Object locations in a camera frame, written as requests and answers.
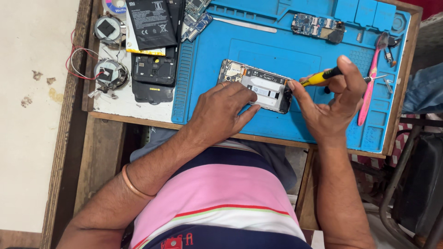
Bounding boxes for pink striped shirt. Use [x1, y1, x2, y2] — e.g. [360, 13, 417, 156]
[129, 138, 313, 249]

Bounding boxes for small green circuit board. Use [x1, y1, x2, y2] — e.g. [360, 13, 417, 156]
[184, 0, 212, 19]

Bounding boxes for round metal speaker part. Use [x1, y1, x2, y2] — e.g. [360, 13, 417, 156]
[93, 58, 130, 94]
[93, 15, 126, 48]

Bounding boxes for solder wick spool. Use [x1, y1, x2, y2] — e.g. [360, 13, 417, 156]
[102, 0, 127, 15]

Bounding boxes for blue phone circuit board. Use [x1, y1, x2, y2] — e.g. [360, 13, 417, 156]
[291, 13, 347, 44]

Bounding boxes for pink toothbrush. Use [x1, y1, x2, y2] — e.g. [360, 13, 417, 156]
[357, 33, 390, 127]

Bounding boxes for small black metal parts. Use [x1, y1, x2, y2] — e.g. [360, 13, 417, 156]
[383, 36, 403, 68]

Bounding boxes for white wire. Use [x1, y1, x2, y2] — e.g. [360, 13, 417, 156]
[70, 47, 104, 79]

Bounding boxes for person's right hand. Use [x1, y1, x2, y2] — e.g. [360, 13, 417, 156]
[287, 55, 368, 146]

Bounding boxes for black phone frame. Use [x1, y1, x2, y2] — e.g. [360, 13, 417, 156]
[132, 0, 186, 87]

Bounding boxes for smartphone without back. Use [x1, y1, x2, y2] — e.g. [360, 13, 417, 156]
[217, 59, 293, 115]

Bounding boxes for red wire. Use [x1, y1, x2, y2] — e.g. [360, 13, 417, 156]
[65, 29, 105, 81]

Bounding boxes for long blue circuit board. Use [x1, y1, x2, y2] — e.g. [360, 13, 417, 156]
[180, 12, 214, 43]

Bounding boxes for flat metal pry tool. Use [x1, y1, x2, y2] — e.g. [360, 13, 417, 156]
[213, 17, 278, 34]

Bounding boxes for person's left hand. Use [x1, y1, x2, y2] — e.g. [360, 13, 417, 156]
[186, 81, 262, 146]

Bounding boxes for black phone back cover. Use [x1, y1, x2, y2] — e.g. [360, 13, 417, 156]
[132, 80, 175, 104]

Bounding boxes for red checked cloth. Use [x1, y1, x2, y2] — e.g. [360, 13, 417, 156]
[349, 114, 417, 168]

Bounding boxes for black metal chair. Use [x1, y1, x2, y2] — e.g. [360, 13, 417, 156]
[378, 116, 443, 249]

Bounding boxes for blue silicone repair mat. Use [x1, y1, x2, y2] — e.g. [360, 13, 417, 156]
[171, 0, 412, 153]

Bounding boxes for yellow black screwdriver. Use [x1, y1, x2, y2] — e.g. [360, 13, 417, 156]
[299, 66, 344, 88]

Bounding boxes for black phone battery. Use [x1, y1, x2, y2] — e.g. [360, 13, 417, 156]
[125, 0, 178, 51]

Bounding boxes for copper bangle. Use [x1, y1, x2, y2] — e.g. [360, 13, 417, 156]
[121, 163, 157, 201]

